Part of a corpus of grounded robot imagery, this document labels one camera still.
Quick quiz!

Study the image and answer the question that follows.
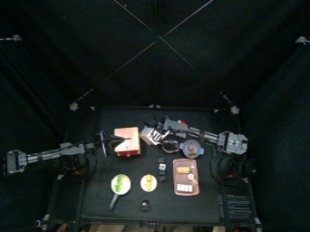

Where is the black wrist watch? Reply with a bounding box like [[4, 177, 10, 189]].
[[157, 157, 169, 183]]

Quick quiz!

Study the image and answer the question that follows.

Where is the small black cup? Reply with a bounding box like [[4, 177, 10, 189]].
[[138, 198, 153, 212]]

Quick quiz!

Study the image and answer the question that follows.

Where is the white cube box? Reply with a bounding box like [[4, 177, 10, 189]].
[[138, 126, 158, 146]]

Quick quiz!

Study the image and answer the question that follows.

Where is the thin diagonal cord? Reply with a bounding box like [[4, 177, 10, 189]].
[[74, 0, 214, 105], [111, 0, 236, 107]]

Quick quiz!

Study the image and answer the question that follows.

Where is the green toy vegetable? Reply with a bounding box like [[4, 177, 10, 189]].
[[113, 175, 130, 193]]

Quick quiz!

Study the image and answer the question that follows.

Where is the brown egg toy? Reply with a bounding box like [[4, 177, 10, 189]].
[[187, 144, 199, 158]]

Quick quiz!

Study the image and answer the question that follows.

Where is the white printed label sticker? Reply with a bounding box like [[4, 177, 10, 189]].
[[226, 194, 253, 221]]

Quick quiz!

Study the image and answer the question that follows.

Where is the white sliced toy food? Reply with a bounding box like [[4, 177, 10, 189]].
[[175, 183, 195, 193]]

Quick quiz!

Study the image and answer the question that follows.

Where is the grey frying pan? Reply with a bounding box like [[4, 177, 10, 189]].
[[107, 173, 134, 211]]

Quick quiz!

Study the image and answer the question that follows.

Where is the white oval plate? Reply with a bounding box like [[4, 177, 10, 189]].
[[139, 174, 159, 193]]

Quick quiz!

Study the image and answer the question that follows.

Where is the blue toy bowl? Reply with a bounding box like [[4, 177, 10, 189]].
[[179, 139, 206, 160]]

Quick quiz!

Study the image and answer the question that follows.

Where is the black toy pot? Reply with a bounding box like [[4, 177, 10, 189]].
[[161, 137, 183, 154]]

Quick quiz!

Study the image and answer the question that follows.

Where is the yellow toy corn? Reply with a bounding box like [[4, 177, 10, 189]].
[[145, 175, 155, 191]]

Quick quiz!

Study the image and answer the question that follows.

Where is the pink serving tray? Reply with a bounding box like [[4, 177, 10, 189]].
[[173, 158, 201, 198]]

